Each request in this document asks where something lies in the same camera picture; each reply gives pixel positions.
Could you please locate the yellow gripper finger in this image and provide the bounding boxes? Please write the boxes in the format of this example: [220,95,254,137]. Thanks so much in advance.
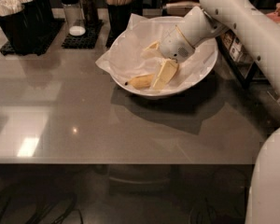
[151,59,179,90]
[141,41,163,59]

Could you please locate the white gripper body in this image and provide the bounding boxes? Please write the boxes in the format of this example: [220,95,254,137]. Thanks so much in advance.
[159,25,195,63]

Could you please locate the yellow banana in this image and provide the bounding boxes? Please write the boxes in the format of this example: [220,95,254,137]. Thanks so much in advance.
[124,74,154,90]

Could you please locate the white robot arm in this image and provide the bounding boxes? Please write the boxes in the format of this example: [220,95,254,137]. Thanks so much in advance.
[144,0,280,224]

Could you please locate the white bowl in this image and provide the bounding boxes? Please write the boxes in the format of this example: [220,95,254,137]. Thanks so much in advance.
[107,16,219,100]

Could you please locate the white paper liner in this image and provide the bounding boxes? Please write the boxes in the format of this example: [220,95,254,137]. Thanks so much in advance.
[95,13,217,96]

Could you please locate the black stir stick holder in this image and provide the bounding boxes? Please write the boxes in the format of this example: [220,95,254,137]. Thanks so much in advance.
[107,0,143,36]

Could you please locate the black rubber mat middle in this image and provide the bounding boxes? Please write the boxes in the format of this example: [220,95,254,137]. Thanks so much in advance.
[62,20,103,49]

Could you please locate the black rubber mat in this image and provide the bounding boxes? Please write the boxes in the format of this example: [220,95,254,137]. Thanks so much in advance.
[62,20,103,49]
[0,19,64,56]

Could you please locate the pepper shaker black lid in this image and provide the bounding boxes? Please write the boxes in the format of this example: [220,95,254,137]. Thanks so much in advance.
[80,0,99,27]

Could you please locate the salt shaker black lid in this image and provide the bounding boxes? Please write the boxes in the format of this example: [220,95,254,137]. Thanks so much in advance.
[61,0,86,36]

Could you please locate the black cutlery holder back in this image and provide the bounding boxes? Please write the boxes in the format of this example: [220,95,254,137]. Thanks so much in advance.
[24,0,54,35]

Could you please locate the black cutlery holder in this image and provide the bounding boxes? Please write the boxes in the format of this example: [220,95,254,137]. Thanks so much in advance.
[0,5,40,54]
[24,0,54,35]

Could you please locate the black cutlery holder front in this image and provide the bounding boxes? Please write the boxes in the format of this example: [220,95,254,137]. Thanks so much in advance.
[0,5,40,54]

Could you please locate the black rubber mat left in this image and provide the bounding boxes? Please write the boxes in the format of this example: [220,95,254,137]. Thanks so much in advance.
[0,19,64,56]

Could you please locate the black wire condiment rack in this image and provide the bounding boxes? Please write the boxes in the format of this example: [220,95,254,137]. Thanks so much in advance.
[217,12,280,95]

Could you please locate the black floor cable right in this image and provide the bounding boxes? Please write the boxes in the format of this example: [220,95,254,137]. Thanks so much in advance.
[188,168,253,224]

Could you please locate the black floor cable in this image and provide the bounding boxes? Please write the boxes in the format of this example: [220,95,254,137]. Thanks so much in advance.
[0,179,85,224]
[188,168,253,224]

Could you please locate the black floor cable left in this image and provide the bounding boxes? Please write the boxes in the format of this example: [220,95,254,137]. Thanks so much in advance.
[0,179,85,224]

